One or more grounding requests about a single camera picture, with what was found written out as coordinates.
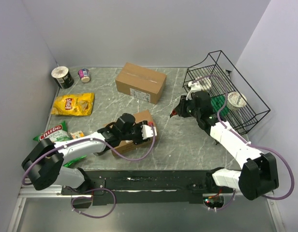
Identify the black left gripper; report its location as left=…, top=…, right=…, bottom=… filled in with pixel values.
left=120, top=120, right=150, bottom=145

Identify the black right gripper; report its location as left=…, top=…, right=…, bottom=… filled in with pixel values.
left=175, top=94, right=201, bottom=119

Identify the labelled cardboard express box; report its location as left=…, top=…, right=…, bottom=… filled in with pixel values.
left=98, top=110, right=156, bottom=158

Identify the plain taped cardboard box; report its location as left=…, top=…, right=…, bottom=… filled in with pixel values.
left=115, top=62, right=167, bottom=104

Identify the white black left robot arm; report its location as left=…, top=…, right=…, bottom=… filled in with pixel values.
left=21, top=113, right=157, bottom=194

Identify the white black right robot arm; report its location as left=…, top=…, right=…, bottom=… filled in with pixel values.
left=170, top=91, right=279, bottom=200

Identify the white tape roll cup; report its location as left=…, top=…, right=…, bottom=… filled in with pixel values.
left=194, top=76, right=212, bottom=91

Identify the white Chobani yogurt cup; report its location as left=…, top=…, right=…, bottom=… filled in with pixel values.
left=226, top=91, right=247, bottom=111

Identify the small orange white cup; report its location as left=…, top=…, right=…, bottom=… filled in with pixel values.
left=68, top=130, right=85, bottom=140

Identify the yellow Lays chips bag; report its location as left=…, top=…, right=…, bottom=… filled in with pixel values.
left=51, top=93, right=95, bottom=116

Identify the green Chuba chips bag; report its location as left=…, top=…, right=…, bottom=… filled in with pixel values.
left=33, top=120, right=88, bottom=168

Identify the purple yogurt cup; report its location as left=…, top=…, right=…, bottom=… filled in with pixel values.
left=78, top=68, right=90, bottom=83

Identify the black paper cup white lid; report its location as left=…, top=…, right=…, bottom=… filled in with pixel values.
left=51, top=66, right=74, bottom=89

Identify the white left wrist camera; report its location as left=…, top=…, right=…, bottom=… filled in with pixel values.
left=141, top=125, right=157, bottom=140

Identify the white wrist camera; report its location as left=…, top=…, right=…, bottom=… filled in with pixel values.
left=141, top=125, right=157, bottom=140
left=186, top=81, right=201, bottom=92

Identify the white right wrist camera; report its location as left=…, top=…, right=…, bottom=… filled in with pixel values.
left=186, top=81, right=201, bottom=92

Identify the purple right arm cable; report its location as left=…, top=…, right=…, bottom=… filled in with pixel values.
left=191, top=74, right=295, bottom=212

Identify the black wire basket rack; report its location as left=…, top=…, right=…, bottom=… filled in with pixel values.
left=182, top=50, right=270, bottom=135

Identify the aluminium rail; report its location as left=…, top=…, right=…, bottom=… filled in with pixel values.
left=18, top=185, right=70, bottom=198

